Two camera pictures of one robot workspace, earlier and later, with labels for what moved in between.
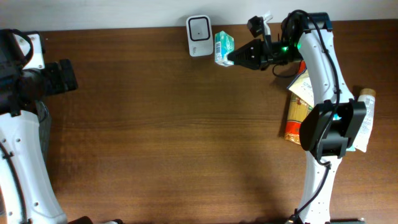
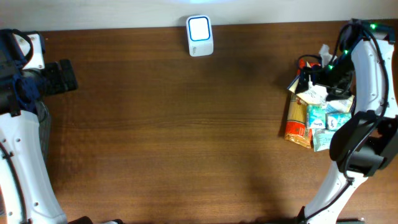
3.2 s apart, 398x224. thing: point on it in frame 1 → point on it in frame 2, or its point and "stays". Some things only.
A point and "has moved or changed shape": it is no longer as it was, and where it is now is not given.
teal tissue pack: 224,44 has moved or changed shape
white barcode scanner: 200,35 stays
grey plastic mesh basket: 45,129 stays
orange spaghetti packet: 298,112 stays
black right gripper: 257,53 → 339,89
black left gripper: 57,70 stays
